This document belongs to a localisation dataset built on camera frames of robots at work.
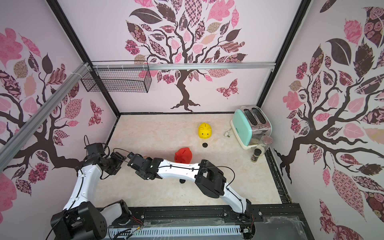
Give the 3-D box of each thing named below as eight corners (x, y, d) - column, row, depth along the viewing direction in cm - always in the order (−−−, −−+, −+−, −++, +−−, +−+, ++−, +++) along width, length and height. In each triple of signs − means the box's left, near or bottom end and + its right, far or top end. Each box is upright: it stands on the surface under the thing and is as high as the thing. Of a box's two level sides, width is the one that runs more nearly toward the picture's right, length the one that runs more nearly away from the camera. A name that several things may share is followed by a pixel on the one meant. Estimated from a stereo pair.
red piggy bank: (174, 161, 95) (172, 153, 88) (185, 151, 100) (185, 143, 93) (182, 169, 92) (181, 162, 84) (194, 159, 96) (194, 151, 89)
